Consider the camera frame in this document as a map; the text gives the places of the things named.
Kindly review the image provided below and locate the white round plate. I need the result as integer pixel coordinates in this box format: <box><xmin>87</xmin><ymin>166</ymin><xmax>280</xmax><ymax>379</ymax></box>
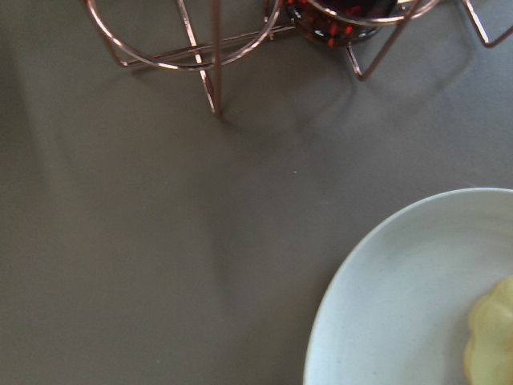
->
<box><xmin>303</xmin><ymin>188</ymin><xmax>512</xmax><ymax>384</ymax></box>

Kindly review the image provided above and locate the glazed donut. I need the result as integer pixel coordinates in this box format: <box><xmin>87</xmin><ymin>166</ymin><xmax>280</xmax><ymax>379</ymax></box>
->
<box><xmin>463</xmin><ymin>276</ymin><xmax>512</xmax><ymax>384</ymax></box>

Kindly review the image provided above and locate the tea bottle in rack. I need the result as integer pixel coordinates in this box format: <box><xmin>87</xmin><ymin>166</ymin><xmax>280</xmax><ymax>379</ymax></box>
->
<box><xmin>285</xmin><ymin>0</ymin><xmax>398</xmax><ymax>49</ymax></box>

